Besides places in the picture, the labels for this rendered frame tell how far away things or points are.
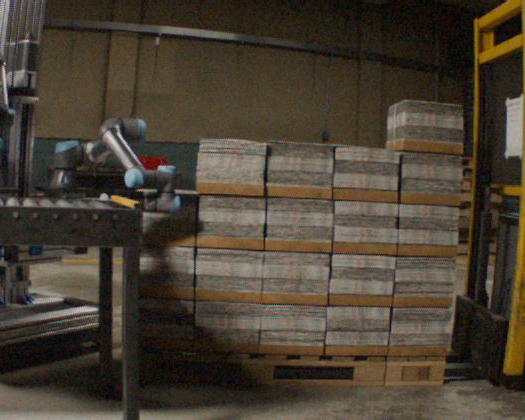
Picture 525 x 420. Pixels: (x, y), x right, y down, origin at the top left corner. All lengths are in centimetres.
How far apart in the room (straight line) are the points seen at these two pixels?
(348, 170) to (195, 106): 706
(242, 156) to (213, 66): 718
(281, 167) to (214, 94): 712
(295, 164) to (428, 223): 64
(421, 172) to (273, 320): 91
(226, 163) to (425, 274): 100
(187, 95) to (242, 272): 708
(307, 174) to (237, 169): 30
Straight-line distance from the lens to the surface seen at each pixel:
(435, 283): 308
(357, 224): 296
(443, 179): 304
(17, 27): 339
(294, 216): 293
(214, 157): 290
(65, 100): 953
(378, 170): 297
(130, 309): 218
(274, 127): 1030
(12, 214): 210
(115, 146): 288
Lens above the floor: 93
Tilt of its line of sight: 3 degrees down
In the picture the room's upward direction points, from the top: 3 degrees clockwise
